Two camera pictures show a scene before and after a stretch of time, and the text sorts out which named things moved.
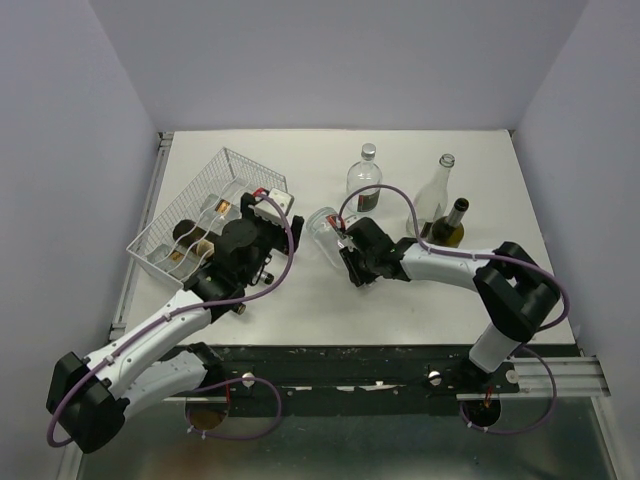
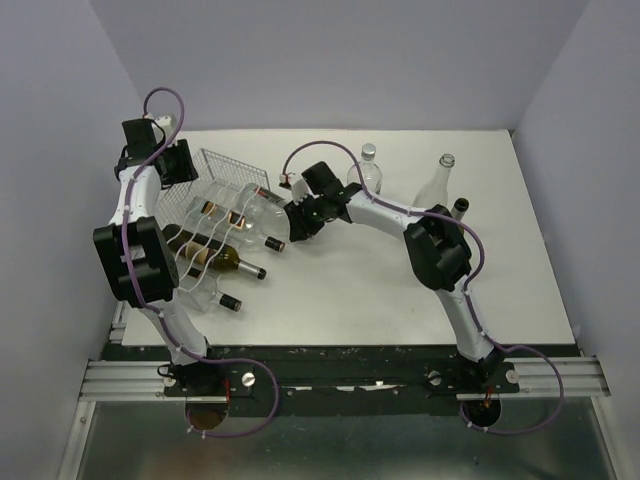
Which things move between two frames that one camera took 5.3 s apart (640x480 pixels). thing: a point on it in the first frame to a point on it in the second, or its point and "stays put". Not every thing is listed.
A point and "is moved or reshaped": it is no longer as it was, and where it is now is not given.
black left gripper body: [270, 235] to [179, 163]
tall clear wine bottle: [432, 198] stays put
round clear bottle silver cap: [364, 173] stays put
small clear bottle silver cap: [326, 227] is moved or reshaped
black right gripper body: [361, 265] to [307, 217]
